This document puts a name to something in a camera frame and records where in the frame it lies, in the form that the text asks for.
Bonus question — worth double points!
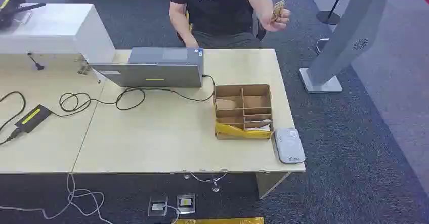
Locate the person's left hand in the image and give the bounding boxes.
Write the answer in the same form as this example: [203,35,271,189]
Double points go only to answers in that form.
[260,7,291,33]

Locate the round stanchion base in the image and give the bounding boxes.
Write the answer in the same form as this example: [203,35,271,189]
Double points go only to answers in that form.
[314,37,331,55]

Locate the black stanchion with pole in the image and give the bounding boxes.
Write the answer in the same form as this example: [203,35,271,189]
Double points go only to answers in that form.
[315,0,350,26]

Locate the person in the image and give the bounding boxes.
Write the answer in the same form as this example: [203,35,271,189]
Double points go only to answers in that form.
[168,0,292,49]

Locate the grey kiosk stand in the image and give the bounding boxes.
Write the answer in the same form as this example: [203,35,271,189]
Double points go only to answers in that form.
[298,0,407,94]

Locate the wooden divided card box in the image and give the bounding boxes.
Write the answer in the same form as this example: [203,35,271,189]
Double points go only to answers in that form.
[213,84,275,141]

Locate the white card stack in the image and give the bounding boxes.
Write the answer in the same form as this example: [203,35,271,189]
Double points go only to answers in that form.
[253,118,272,132]

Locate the yellow film strip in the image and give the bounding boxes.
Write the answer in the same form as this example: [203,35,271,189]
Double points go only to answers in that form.
[214,122,273,140]

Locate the white flat card reader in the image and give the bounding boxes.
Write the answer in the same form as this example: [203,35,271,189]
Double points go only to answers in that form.
[273,128,307,165]

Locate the grey laptop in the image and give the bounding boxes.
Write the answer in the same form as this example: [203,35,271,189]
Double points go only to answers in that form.
[89,47,205,89]

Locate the desk leg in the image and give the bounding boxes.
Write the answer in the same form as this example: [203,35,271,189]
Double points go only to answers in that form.
[256,171,292,200]

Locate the silver floor socket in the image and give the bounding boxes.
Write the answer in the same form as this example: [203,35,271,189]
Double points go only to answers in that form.
[147,195,168,218]
[176,192,197,215]

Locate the yellow floor sheet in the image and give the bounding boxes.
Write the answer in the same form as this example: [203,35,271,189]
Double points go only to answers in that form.
[174,217,266,224]

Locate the white cabinet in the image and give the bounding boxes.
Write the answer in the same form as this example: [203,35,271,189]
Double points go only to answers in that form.
[0,3,117,66]

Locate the small black plug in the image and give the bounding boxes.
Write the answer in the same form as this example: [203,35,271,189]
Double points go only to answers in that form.
[28,52,45,72]

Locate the black power adapter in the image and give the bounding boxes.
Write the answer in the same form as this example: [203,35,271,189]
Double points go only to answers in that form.
[14,104,53,134]

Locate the black drone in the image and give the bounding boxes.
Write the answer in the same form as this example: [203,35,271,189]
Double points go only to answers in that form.
[0,0,55,29]

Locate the black laptop power cable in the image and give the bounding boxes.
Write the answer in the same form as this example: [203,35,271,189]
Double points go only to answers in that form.
[50,74,216,118]

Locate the thin white hanging cable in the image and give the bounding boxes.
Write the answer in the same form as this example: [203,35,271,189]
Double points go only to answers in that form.
[183,171,229,193]

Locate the black mains cable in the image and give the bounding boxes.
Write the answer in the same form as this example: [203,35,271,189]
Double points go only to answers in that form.
[0,91,27,147]

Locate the white floor cable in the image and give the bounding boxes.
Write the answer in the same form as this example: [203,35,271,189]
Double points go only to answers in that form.
[0,173,115,224]

